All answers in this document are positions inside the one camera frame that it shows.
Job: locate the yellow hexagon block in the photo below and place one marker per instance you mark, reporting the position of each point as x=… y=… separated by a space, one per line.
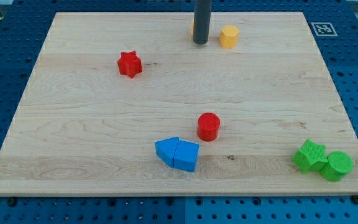
x=229 y=36

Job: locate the yellow heart block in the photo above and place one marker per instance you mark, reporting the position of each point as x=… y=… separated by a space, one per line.
x=192 y=28

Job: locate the red cylinder block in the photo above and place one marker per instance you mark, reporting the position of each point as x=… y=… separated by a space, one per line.
x=208 y=126

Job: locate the blue triangle block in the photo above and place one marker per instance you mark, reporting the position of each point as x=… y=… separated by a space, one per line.
x=165 y=150

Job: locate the blue pentagon block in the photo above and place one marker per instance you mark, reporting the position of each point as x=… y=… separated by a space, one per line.
x=186 y=156

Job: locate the wooden board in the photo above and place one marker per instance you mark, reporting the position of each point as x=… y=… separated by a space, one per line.
x=82 y=129

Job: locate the red star block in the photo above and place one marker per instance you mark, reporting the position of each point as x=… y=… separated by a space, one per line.
x=129 y=64

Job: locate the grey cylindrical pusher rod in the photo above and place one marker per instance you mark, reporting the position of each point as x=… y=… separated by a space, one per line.
x=202 y=15

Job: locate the green star block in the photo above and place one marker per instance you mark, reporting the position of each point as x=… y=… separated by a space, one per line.
x=310 y=157

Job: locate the white fiducial marker tag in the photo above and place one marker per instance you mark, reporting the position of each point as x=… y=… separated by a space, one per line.
x=324 y=29

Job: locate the green cylinder block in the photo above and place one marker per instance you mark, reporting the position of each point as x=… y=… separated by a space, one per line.
x=338 y=166

